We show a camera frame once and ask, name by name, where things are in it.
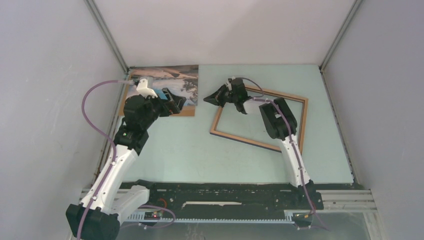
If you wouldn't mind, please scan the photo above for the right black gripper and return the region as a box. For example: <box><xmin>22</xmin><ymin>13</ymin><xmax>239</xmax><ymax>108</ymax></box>
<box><xmin>205</xmin><ymin>83</ymin><xmax>239</xmax><ymax>108</ymax></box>

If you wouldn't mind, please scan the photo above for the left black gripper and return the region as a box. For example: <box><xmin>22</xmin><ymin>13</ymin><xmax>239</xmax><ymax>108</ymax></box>
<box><xmin>140</xmin><ymin>88</ymin><xmax>186</xmax><ymax>130</ymax></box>

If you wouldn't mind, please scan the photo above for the wooden picture frame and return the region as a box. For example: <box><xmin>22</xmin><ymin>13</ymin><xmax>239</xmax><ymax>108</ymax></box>
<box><xmin>209</xmin><ymin>88</ymin><xmax>309</xmax><ymax>152</ymax></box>

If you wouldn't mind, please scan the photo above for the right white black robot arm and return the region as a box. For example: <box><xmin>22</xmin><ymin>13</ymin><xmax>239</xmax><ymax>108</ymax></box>
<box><xmin>203</xmin><ymin>77</ymin><xmax>316</xmax><ymax>209</ymax></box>

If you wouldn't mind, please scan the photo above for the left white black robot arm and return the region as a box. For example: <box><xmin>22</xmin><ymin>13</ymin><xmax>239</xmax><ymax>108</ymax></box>
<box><xmin>65</xmin><ymin>88</ymin><xmax>187</xmax><ymax>240</ymax></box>

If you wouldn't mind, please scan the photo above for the landscape photo print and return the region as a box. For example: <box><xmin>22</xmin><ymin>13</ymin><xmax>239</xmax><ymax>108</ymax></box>
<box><xmin>129</xmin><ymin>65</ymin><xmax>199</xmax><ymax>106</ymax></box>

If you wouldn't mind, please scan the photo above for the brown cardboard backing board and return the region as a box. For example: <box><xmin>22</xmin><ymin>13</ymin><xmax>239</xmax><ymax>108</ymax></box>
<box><xmin>118</xmin><ymin>78</ymin><xmax>197</xmax><ymax>117</ymax></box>

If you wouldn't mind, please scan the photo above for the left corner aluminium profile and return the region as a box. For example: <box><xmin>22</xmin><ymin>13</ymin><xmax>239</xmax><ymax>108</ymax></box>
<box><xmin>84</xmin><ymin>0</ymin><xmax>129</xmax><ymax>74</ymax></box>

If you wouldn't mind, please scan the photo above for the corner aluminium profile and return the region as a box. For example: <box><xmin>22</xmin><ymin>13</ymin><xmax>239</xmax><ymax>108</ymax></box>
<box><xmin>319</xmin><ymin>0</ymin><xmax>364</xmax><ymax>74</ymax></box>
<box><xmin>84</xmin><ymin>0</ymin><xmax>129</xmax><ymax>74</ymax></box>

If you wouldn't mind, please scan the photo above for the right corner aluminium profile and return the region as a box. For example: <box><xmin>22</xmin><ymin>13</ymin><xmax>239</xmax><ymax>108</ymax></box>
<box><xmin>319</xmin><ymin>0</ymin><xmax>364</xmax><ymax>74</ymax></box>

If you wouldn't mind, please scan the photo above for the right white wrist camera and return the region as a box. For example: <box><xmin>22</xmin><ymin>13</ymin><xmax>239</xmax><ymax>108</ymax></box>
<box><xmin>226</xmin><ymin>77</ymin><xmax>240</xmax><ymax>88</ymax></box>

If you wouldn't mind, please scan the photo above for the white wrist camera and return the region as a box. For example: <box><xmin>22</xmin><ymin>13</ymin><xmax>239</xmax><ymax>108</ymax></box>
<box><xmin>136</xmin><ymin>76</ymin><xmax>158</xmax><ymax>98</ymax></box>
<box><xmin>226</xmin><ymin>77</ymin><xmax>240</xmax><ymax>88</ymax></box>

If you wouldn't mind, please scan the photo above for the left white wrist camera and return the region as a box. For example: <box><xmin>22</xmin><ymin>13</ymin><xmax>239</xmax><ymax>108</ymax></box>
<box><xmin>136</xmin><ymin>76</ymin><xmax>158</xmax><ymax>98</ymax></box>

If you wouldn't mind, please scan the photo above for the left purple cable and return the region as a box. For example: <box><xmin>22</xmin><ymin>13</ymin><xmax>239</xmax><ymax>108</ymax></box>
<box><xmin>76</xmin><ymin>79</ymin><xmax>138</xmax><ymax>239</ymax></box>

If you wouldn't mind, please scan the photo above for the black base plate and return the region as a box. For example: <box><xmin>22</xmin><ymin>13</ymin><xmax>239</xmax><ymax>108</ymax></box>
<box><xmin>121</xmin><ymin>179</ymin><xmax>324</xmax><ymax>221</ymax></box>

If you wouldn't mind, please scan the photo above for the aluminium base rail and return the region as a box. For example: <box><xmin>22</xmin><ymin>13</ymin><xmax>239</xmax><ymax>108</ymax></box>
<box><xmin>76</xmin><ymin>187</ymin><xmax>379</xmax><ymax>240</ymax></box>

